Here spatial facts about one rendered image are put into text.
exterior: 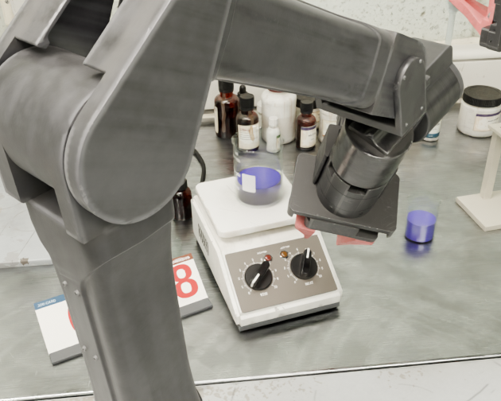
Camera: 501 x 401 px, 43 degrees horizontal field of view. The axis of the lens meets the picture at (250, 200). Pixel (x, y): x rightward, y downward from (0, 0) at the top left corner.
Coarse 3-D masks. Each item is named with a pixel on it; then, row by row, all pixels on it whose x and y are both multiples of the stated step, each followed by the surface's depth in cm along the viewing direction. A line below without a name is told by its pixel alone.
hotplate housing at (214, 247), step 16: (192, 208) 83; (208, 224) 77; (208, 240) 77; (224, 240) 75; (240, 240) 75; (256, 240) 75; (272, 240) 75; (320, 240) 76; (208, 256) 79; (224, 256) 73; (224, 272) 72; (224, 288) 73; (288, 304) 72; (304, 304) 72; (320, 304) 73; (336, 304) 74; (240, 320) 70; (256, 320) 71; (272, 320) 72
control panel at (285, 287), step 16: (288, 240) 75; (304, 240) 75; (240, 256) 73; (256, 256) 73; (272, 256) 74; (288, 256) 74; (320, 256) 75; (240, 272) 72; (272, 272) 73; (288, 272) 73; (320, 272) 74; (240, 288) 71; (272, 288) 72; (288, 288) 72; (304, 288) 72; (320, 288) 73; (336, 288) 73; (240, 304) 70; (256, 304) 71; (272, 304) 71
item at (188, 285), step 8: (176, 264) 76; (184, 264) 77; (192, 264) 77; (176, 272) 76; (184, 272) 76; (192, 272) 77; (176, 280) 76; (184, 280) 76; (192, 280) 76; (184, 288) 76; (192, 288) 76; (200, 288) 76; (184, 296) 75; (192, 296) 76
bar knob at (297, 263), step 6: (306, 252) 73; (294, 258) 74; (300, 258) 74; (306, 258) 72; (312, 258) 74; (294, 264) 73; (300, 264) 73; (306, 264) 72; (312, 264) 74; (294, 270) 73; (300, 270) 73; (306, 270) 72; (312, 270) 73; (300, 276) 73; (306, 276) 72; (312, 276) 73
